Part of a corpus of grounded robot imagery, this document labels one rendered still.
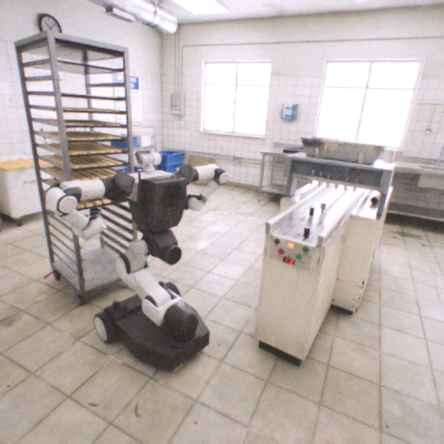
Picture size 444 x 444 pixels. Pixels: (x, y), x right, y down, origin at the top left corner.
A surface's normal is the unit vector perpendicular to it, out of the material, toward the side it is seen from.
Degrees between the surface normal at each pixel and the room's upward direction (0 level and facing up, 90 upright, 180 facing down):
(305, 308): 90
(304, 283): 90
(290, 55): 90
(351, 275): 90
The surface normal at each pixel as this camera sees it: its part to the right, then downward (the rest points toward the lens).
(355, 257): -0.52, 0.26
